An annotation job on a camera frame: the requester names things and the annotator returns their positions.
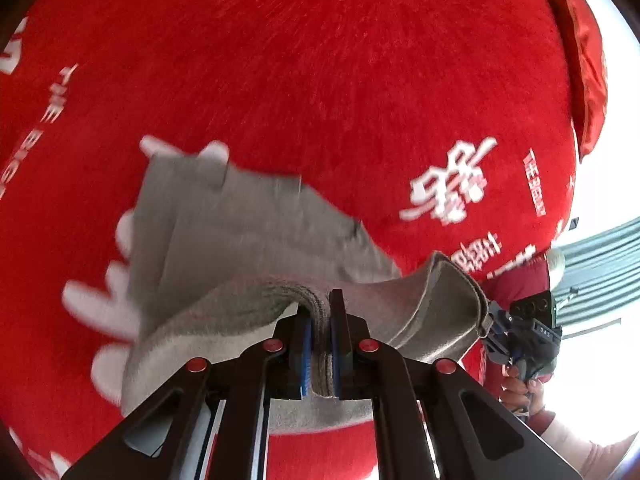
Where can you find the person's right forearm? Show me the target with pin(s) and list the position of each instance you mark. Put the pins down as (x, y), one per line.
(580, 447)

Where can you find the person's right hand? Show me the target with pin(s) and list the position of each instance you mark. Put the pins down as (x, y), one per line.
(520, 392)

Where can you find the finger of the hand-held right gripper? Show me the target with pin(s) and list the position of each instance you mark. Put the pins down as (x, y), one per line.
(497, 347)
(500, 317)

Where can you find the grey sweater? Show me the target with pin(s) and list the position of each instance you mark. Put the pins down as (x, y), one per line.
(240, 260)

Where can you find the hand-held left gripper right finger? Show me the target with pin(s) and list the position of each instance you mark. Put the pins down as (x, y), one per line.
(336, 360)

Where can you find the red satin pillow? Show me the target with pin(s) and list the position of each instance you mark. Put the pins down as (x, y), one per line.
(582, 55)

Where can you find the red printed blanket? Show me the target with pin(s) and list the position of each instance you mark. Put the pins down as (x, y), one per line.
(300, 85)

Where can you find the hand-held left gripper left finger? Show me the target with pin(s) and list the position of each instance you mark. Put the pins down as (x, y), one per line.
(306, 355)

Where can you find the teal striped cloth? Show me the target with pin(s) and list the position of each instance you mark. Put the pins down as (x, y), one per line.
(597, 270)

